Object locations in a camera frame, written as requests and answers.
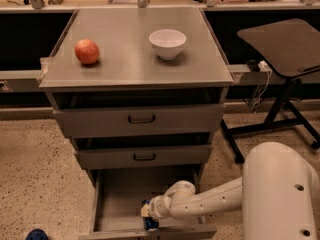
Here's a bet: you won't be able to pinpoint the middle grey drawer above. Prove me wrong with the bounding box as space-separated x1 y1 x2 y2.
76 145 211 170

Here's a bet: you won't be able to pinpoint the white cables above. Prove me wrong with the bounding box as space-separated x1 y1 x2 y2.
249 60 273 113

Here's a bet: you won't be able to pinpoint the blue pepsi can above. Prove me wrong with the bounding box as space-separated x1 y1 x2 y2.
141 200 159 231

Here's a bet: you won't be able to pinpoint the black rolling side table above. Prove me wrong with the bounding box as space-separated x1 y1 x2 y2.
221 18 320 164

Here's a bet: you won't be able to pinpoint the white ceramic bowl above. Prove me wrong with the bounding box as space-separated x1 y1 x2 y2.
149 29 187 60

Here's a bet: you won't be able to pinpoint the top grey drawer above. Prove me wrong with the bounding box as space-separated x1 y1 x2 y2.
54 104 225 138

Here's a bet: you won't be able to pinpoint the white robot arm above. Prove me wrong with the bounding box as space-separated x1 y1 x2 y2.
141 142 319 240

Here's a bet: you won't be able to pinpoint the grey drawer cabinet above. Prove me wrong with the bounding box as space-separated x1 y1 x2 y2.
38 7 234 185

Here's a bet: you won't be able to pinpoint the bottom grey drawer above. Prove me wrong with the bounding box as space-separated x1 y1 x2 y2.
79 165 216 240

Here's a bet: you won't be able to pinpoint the blue shoe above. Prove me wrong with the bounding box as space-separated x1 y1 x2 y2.
25 229 49 240

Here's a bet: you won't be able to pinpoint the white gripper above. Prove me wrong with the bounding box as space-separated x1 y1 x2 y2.
141 197 167 220

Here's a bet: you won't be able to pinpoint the red apple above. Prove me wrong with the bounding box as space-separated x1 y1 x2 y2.
74 39 100 65

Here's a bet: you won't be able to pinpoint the grey drawer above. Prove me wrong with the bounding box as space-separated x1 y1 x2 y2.
76 145 211 170
54 104 225 138
79 165 216 240

